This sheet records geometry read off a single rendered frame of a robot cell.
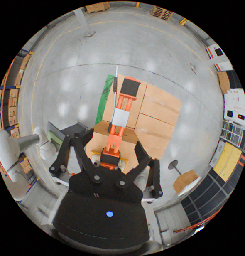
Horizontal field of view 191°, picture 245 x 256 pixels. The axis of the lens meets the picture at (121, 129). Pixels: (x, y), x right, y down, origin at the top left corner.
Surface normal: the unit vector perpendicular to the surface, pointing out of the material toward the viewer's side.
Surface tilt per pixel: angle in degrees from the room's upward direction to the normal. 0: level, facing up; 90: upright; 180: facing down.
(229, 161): 90
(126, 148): 0
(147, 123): 0
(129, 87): 0
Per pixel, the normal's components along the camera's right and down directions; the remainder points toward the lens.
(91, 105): 0.01, 0.25
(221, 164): -0.98, -0.17
